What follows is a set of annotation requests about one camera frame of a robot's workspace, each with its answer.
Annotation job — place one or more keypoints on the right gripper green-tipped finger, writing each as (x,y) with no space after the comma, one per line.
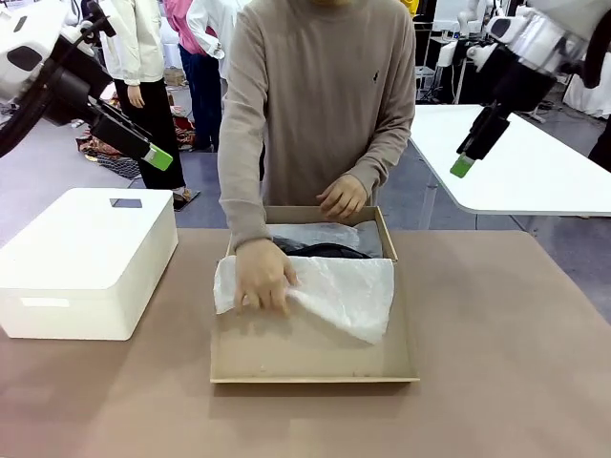
(479,121)
(484,140)

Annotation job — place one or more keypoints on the patterned cloth pile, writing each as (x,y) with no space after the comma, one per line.
(102,148)

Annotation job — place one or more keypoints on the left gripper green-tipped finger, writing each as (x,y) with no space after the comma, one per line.
(124,140)
(124,119)

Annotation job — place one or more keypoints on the figure in white shirt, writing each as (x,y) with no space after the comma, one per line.
(210,24)

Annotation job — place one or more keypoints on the white tissue paper sheet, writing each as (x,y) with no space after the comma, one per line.
(348,291)

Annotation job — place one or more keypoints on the bystander in black clothes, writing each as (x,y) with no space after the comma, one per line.
(604,148)

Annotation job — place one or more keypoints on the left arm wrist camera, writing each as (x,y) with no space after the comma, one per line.
(98,19)

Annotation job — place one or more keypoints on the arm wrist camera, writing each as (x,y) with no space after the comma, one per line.
(479,52)
(98,19)

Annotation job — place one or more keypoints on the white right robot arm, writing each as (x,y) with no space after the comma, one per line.
(544,33)

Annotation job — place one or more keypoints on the white-topped lab desk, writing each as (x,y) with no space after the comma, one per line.
(458,38)

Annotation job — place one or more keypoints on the white curtain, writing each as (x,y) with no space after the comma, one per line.
(596,100)

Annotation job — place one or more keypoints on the figure in white jacket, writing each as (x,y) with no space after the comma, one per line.
(143,47)

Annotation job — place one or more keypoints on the person in beige sweater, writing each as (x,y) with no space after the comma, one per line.
(315,95)

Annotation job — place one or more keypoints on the white plastic storage box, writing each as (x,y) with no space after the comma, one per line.
(81,267)

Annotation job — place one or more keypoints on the figure in pink top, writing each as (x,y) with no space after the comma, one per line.
(205,95)

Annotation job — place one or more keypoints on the yellow garment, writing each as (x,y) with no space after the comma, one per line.
(410,6)

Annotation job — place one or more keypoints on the person's left hand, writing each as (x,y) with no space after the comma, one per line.
(343,198)

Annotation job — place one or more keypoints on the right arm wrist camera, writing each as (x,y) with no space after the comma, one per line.
(479,52)

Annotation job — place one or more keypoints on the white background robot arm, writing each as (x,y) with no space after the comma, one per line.
(465,19)

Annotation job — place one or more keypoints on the person's left forearm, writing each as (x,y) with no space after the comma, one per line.
(386,148)

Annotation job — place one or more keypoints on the person's right forearm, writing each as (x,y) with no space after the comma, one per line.
(241,205)

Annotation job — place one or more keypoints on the white table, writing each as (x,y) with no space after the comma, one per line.
(525,181)

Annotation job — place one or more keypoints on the brown cardboard shoe box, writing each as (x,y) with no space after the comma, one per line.
(310,353)

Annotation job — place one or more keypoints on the person's right hand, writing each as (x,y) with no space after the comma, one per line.
(262,276)

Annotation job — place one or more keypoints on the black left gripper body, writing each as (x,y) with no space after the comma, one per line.
(67,95)

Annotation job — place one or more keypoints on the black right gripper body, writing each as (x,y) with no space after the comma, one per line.
(522,88)

